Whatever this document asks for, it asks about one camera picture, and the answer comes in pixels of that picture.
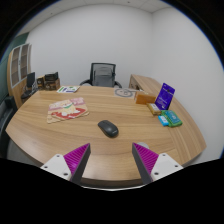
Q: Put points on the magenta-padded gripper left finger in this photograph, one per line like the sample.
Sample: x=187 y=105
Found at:
x=76 y=159

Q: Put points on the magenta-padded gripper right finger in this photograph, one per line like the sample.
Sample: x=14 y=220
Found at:
x=148 y=159

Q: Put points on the black computer mouse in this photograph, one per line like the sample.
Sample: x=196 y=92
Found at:
x=108 y=128

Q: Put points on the cartoon print mouse pad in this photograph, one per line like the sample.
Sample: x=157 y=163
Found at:
x=66 y=110

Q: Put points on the small blue box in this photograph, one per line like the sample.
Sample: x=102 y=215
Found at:
x=163 y=120

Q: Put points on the green flat box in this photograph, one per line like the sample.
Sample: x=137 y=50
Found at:
x=173 y=118

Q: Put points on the small yellow-brown box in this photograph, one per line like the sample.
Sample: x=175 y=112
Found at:
x=154 y=108

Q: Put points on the orange-brown box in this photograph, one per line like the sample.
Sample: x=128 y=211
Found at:
x=144 y=98

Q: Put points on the purple card package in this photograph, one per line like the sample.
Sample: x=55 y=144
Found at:
x=165 y=96

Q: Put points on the white sticker sheet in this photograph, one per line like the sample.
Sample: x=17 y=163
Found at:
x=68 y=89

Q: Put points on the grey circle print sheet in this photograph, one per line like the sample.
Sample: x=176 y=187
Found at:
x=124 y=92

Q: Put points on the black sofa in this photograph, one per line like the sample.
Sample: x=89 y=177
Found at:
x=6 y=113

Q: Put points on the black electronic device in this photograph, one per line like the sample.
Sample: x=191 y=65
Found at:
x=51 y=76

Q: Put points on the grey backpack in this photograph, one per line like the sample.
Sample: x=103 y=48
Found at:
x=103 y=77

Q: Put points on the black swivel chair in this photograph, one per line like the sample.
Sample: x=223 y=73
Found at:
x=30 y=81

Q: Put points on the black mesh office chair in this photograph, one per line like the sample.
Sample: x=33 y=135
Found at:
x=94 y=68

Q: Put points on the wooden shelf cabinet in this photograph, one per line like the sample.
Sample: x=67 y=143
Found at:
x=16 y=70

